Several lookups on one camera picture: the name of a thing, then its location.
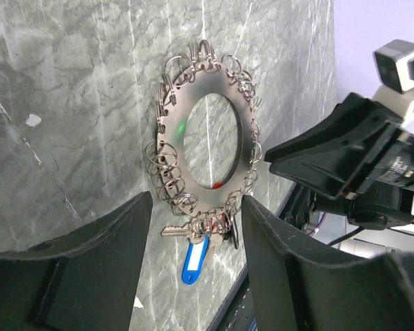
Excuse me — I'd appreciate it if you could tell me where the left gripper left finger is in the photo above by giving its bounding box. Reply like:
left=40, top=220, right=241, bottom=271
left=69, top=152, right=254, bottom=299
left=0, top=192, right=153, bottom=330

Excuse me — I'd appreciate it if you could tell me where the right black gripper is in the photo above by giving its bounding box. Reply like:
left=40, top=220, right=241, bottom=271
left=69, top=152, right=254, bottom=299
left=264, top=92, right=414, bottom=230

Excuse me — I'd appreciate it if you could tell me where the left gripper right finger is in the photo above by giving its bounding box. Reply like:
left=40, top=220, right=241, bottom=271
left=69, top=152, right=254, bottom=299
left=241, top=195, right=414, bottom=330

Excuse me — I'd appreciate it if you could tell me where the black key fob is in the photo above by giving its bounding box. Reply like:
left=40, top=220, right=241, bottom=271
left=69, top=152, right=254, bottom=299
left=229, top=214, right=239, bottom=250

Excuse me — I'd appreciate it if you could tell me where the blue tag key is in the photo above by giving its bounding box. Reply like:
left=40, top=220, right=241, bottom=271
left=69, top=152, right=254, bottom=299
left=161, top=221, right=213, bottom=285

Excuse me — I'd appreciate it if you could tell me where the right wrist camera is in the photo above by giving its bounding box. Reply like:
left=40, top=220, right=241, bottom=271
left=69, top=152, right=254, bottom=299
left=373, top=39, right=414, bottom=126

